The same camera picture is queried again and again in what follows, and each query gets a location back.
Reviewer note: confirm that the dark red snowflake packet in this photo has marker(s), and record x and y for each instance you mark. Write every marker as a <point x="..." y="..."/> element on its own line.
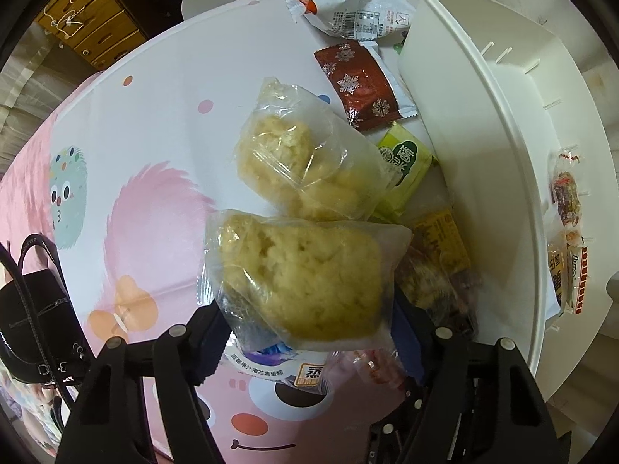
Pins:
<point x="362" y="87"/>

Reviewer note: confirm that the pink cloth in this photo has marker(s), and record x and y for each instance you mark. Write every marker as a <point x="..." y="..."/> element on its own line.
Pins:
<point x="19" y="203"/>

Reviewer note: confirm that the black handbag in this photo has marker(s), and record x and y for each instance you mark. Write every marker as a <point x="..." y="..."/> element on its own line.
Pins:
<point x="34" y="319"/>

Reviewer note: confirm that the clear bag of puffed rice cake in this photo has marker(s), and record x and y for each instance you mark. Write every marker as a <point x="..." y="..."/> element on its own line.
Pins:
<point x="300" y="164"/>
<point x="300" y="280"/>

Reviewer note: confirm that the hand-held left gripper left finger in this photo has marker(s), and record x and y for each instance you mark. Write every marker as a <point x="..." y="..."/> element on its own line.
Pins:
<point x="210" y="348"/>

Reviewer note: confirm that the small red candy packet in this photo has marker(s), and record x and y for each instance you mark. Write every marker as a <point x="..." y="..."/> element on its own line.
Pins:
<point x="372" y="365"/>

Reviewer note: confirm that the green snack packet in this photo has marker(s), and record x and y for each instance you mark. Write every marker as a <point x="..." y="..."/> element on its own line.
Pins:
<point x="401" y="169"/>

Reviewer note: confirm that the white orange snack packet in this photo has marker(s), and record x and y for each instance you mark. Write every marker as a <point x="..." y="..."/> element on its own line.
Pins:
<point x="556" y="266"/>

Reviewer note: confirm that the white apple print packet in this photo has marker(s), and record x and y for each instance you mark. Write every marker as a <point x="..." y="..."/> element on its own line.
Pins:
<point x="353" y="7"/>

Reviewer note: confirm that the yellow brown snack packet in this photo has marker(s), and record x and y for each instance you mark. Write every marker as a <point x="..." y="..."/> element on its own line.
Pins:
<point x="449" y="295"/>
<point x="442" y="241"/>

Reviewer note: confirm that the cartoon print blanket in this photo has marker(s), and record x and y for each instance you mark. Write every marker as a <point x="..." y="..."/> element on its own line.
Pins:
<point x="34" y="411"/>

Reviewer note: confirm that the small orange snack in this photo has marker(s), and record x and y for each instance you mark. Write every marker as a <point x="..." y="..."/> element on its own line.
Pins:
<point x="568" y="188"/>

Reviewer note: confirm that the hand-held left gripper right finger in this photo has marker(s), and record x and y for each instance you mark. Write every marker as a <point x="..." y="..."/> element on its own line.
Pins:
<point x="411" y="338"/>

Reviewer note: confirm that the white plastic storage box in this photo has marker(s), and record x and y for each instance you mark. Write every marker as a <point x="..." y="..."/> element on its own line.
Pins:
<point x="483" y="154"/>

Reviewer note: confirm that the white blue cake packet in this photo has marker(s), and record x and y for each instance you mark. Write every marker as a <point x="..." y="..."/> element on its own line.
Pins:
<point x="290" y="367"/>

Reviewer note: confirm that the wooden desk with drawers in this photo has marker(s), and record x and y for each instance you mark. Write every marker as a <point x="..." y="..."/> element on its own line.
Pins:
<point x="92" y="29"/>

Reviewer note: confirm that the red white cookie packet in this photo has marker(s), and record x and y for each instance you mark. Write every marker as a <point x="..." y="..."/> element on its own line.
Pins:
<point x="577" y="275"/>

